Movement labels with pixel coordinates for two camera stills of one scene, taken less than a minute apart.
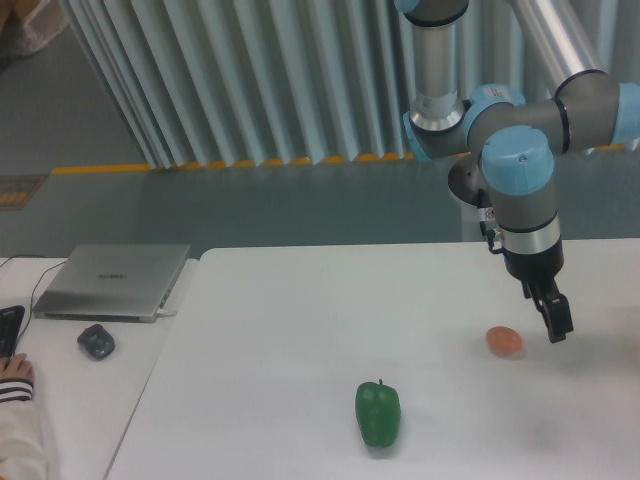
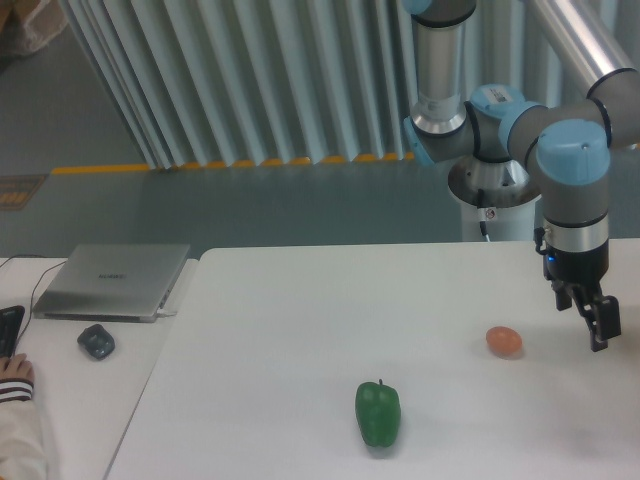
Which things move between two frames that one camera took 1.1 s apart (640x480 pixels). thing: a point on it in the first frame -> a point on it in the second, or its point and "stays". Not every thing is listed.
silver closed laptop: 111,282 stays
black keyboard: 10,322 stays
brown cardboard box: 26,26 stays
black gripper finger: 558,317 -> 608,324
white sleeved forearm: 23,453 stays
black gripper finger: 540,305 -> 588,309
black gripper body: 536,271 -> 567,270
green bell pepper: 378,411 stays
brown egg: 504,340 stays
